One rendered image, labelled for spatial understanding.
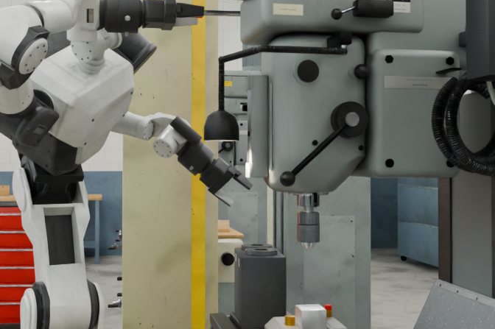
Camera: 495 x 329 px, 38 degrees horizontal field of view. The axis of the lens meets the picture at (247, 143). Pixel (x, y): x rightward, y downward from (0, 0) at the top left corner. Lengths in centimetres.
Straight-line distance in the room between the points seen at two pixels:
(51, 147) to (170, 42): 151
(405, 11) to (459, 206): 48
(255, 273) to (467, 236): 57
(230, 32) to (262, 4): 938
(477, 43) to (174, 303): 224
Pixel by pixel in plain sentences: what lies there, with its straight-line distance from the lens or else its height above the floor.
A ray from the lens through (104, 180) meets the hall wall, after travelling 1044.
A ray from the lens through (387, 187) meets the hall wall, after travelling 1132.
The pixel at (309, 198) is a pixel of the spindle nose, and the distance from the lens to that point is 149.
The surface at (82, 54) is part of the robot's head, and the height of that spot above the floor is 162.
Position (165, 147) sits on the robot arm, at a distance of 202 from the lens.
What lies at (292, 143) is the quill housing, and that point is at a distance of 141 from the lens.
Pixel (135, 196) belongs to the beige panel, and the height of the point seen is 122.
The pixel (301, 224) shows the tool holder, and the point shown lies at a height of 124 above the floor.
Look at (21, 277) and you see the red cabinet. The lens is 602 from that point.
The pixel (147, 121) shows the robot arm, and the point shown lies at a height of 148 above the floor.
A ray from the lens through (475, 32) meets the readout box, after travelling 130.
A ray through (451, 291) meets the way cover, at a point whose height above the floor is 108.
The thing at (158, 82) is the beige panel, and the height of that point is 172.
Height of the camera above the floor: 138
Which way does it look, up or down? 1 degrees up
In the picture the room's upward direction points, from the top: straight up
